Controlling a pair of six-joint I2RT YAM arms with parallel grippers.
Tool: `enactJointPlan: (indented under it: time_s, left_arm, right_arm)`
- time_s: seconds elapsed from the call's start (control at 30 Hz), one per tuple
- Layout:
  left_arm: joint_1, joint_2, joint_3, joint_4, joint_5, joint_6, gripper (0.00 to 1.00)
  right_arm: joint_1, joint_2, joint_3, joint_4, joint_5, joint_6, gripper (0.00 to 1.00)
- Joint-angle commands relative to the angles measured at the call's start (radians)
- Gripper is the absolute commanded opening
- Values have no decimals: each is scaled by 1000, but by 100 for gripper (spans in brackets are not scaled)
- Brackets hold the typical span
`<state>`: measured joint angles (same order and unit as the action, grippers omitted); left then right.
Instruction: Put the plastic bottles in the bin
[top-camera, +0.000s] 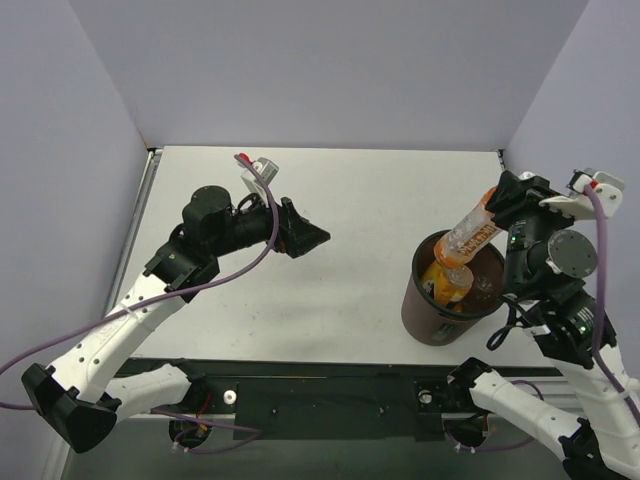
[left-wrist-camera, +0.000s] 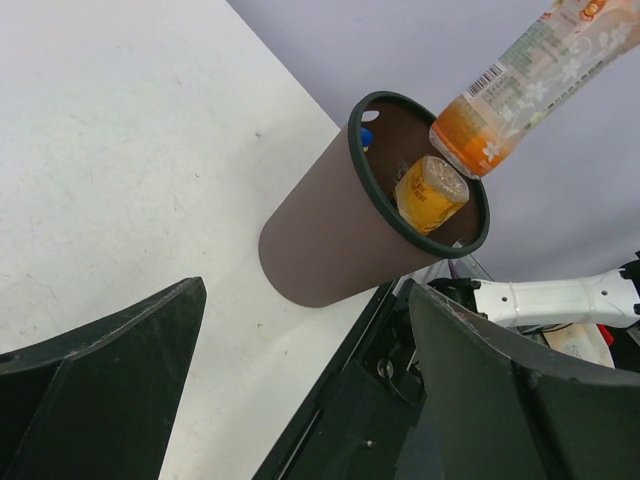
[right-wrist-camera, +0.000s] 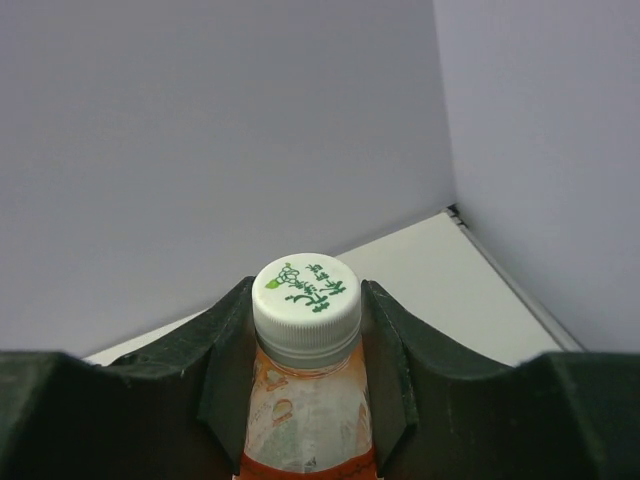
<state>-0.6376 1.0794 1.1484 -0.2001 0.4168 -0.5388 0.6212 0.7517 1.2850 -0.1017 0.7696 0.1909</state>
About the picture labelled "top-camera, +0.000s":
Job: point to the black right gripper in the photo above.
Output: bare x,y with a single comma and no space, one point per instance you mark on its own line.
523,192

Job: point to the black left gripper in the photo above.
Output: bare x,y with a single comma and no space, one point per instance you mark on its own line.
289,228

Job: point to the clear orange drink bottle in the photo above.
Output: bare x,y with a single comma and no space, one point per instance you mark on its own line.
459,245

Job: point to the orange bottle dark blue label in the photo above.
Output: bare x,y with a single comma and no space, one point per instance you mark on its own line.
452,284

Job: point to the yellow juice bottle blue cap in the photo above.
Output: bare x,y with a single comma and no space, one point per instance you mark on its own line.
434,280

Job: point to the clear plastic bottle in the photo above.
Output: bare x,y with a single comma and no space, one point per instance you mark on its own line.
483,294

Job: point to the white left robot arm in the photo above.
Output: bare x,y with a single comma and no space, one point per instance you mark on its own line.
78,394

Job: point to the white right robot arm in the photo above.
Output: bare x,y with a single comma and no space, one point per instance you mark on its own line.
576,335

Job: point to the brown round bin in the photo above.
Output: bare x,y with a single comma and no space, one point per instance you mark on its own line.
431,323

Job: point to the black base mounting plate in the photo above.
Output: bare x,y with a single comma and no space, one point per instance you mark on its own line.
329,401

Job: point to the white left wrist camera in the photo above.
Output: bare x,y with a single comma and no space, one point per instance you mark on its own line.
264,168

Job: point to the aluminium front rail frame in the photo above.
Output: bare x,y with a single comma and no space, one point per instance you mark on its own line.
321,331

